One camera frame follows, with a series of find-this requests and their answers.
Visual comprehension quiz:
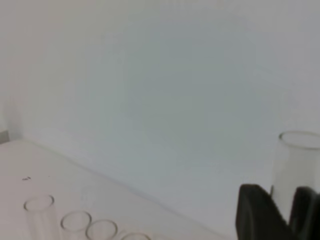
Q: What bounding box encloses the clear test tube in rack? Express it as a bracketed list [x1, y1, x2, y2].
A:
[120, 232, 151, 240]
[23, 194, 61, 240]
[85, 219, 118, 240]
[60, 210, 92, 240]

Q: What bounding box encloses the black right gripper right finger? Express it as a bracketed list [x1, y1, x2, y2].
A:
[289, 186, 320, 240]

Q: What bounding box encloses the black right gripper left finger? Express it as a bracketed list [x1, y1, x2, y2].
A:
[235, 184, 295, 240]

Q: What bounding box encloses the clear glass test tube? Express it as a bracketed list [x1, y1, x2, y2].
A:
[270, 130, 320, 222]

